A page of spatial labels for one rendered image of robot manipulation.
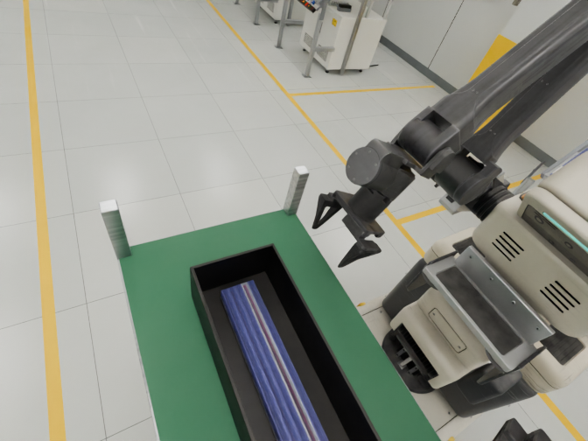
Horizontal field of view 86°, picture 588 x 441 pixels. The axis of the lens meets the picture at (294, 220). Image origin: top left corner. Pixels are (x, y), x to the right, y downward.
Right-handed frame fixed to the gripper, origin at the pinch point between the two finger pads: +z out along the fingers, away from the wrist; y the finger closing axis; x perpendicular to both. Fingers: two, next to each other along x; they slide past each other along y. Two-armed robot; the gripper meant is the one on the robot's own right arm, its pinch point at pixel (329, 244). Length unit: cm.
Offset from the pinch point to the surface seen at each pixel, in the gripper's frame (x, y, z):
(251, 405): -12.2, 16.7, 23.7
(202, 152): 75, -168, 87
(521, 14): 291, -166, -143
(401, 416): 10.6, 30.4, 13.8
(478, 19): 350, -237, -142
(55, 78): -2, -286, 124
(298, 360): -2.1, 13.5, 18.7
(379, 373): 11.4, 22.4, 13.4
